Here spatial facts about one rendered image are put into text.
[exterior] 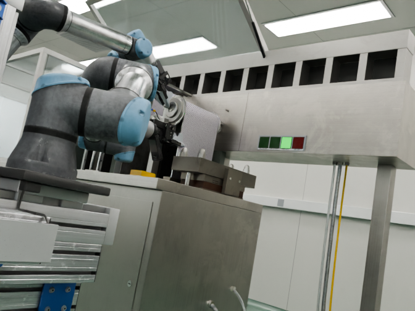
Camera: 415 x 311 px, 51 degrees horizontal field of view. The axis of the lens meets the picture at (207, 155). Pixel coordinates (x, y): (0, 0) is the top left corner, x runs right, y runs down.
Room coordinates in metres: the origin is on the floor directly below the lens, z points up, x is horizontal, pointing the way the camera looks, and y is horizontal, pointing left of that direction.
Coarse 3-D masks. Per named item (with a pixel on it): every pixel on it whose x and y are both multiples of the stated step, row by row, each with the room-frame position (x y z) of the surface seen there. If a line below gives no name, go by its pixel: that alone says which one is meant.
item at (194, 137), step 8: (184, 120) 1.91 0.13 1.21; (184, 128) 1.92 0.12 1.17; (192, 128) 1.96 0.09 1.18; (200, 128) 2.00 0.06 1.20; (184, 136) 1.93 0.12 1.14; (192, 136) 1.96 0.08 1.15; (200, 136) 2.00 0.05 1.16; (208, 136) 2.04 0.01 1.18; (192, 144) 1.97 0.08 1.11; (200, 144) 2.01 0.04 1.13; (208, 144) 2.05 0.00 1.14; (192, 152) 1.98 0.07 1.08; (208, 152) 2.06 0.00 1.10
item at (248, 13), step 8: (88, 0) 2.47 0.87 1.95; (96, 0) 2.43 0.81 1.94; (240, 0) 1.90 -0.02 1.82; (248, 8) 1.91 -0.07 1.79; (96, 16) 2.54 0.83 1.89; (248, 16) 1.95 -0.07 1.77; (248, 24) 1.98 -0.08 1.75; (256, 24) 1.98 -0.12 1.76; (256, 32) 1.97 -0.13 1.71; (256, 40) 2.03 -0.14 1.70; (264, 48) 2.05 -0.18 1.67; (264, 56) 2.04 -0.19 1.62
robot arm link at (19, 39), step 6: (18, 18) 1.39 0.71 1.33; (18, 24) 1.41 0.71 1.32; (18, 30) 1.41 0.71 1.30; (24, 30) 1.43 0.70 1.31; (30, 30) 1.43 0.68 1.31; (18, 36) 1.43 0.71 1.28; (24, 36) 1.44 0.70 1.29; (30, 36) 1.46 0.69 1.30; (12, 42) 1.42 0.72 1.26; (18, 42) 1.44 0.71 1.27; (24, 42) 1.46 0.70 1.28; (12, 48) 1.43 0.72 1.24; (18, 48) 1.47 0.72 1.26; (12, 54) 1.46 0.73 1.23
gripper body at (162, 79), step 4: (156, 60) 1.84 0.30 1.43; (156, 64) 1.81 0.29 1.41; (160, 64) 1.85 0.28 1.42; (160, 68) 1.85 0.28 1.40; (160, 72) 1.86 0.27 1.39; (164, 72) 1.87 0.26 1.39; (160, 76) 1.84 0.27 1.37; (164, 76) 1.85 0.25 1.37; (160, 80) 1.84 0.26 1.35; (164, 80) 1.87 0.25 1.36; (168, 80) 1.89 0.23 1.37; (160, 84) 1.85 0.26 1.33; (164, 84) 1.88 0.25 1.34
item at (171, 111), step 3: (171, 102) 1.93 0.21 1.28; (174, 102) 1.92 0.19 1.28; (171, 105) 1.93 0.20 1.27; (174, 105) 1.92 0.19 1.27; (177, 105) 1.91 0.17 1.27; (171, 108) 1.93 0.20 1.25; (174, 108) 1.91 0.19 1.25; (177, 108) 1.91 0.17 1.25; (168, 111) 1.94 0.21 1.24; (171, 111) 1.93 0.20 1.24; (174, 111) 1.91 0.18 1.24; (177, 111) 1.91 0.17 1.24; (168, 114) 1.94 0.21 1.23; (171, 114) 1.92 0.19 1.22; (174, 114) 1.91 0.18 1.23; (171, 117) 1.94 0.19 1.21
